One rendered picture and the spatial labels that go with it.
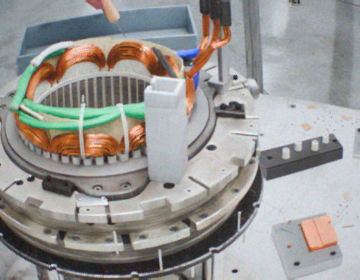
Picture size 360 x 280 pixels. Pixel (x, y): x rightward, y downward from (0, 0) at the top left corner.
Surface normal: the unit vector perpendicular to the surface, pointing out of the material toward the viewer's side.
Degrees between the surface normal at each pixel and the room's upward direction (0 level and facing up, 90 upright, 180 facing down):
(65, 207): 0
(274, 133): 0
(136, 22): 90
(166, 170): 90
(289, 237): 0
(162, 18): 90
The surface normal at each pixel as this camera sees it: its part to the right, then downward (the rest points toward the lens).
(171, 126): -0.28, 0.53
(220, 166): -0.03, -0.84
